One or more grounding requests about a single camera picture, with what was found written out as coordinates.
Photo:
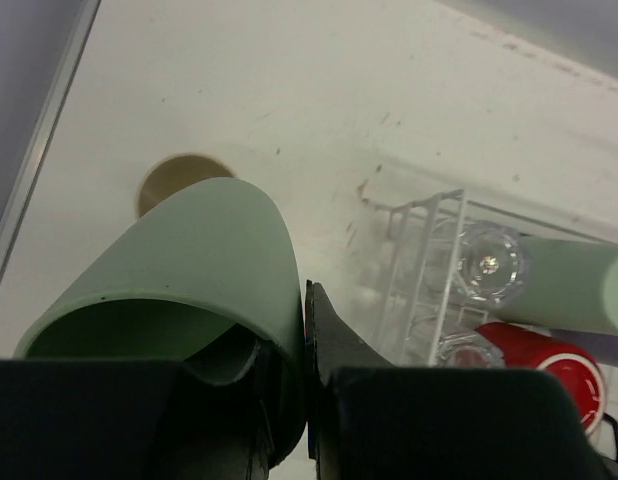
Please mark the red mug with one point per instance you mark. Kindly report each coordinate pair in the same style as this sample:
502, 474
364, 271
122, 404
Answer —
574, 368

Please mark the green cup in low rack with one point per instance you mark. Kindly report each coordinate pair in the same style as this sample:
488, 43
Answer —
570, 285

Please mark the clear glass rear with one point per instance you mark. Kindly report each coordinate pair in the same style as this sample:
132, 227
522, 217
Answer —
491, 265

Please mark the clear glass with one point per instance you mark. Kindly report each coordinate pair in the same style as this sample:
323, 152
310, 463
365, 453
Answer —
467, 349
491, 265

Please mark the beige cup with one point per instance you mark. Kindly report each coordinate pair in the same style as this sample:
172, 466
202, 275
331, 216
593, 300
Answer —
174, 174

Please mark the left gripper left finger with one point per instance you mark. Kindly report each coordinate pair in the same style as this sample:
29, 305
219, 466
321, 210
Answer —
135, 419

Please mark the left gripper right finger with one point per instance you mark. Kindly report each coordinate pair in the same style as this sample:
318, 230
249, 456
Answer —
370, 419

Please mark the clear glass middle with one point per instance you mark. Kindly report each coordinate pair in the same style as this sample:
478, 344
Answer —
467, 349

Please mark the light green cup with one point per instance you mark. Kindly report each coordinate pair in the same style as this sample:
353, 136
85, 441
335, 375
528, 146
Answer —
214, 256

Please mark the purple cup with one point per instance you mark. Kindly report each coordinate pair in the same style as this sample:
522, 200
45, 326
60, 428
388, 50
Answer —
592, 342

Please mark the low white wire rack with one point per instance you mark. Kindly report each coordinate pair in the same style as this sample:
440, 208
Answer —
417, 303

